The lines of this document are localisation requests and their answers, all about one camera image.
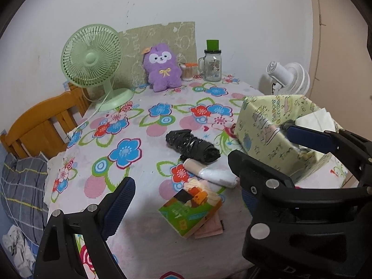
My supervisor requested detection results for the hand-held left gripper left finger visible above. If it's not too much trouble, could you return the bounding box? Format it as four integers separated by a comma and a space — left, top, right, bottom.
33, 177, 136, 279

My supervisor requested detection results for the white fan cable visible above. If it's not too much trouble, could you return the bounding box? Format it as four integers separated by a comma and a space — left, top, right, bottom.
67, 84, 115, 138

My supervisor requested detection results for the beige door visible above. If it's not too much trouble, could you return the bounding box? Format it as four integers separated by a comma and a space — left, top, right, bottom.
306, 0, 372, 123

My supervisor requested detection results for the green desk fan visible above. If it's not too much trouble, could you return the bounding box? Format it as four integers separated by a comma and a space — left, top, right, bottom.
60, 25, 134, 111

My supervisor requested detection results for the purple plush toy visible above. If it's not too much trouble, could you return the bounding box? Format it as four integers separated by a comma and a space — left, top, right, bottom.
142, 43, 182, 93

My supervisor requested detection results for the yellow cartoon print box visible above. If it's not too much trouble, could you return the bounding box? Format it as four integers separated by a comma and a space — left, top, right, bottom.
234, 94, 349, 188

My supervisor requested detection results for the pink packet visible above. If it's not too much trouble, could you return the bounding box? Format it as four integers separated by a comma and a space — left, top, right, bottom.
194, 212, 224, 239

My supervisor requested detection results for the glass jar with green lid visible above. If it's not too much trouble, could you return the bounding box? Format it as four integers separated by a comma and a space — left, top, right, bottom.
198, 39, 224, 82

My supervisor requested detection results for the beige white sock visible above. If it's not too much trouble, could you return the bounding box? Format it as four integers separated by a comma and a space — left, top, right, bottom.
183, 158, 238, 189

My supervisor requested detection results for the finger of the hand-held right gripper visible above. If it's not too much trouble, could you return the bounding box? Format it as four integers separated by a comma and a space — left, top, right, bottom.
228, 150, 372, 268
283, 123, 372, 191

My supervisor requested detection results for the white cloth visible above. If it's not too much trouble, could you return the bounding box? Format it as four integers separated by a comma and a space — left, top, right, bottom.
295, 108, 338, 134
2, 225, 35, 278

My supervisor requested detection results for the small orange-lidded glass bottle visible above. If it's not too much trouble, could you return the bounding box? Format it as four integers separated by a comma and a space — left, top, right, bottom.
180, 62, 198, 82

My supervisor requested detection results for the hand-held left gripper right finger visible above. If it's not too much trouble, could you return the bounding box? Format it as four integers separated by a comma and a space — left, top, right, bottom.
240, 186, 259, 214

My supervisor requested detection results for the black bundle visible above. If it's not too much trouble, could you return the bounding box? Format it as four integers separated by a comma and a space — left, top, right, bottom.
165, 130, 220, 163

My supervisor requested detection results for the green patterned board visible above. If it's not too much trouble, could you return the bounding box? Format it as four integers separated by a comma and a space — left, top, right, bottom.
119, 21, 197, 89

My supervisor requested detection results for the white standing fan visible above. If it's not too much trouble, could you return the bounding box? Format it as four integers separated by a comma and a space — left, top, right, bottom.
260, 61, 311, 96

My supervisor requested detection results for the grey plaid blanket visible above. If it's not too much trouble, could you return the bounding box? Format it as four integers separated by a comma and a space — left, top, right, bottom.
0, 153, 50, 243

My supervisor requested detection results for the white crumpled cloth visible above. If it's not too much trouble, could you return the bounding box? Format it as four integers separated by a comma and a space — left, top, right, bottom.
2, 225, 35, 278

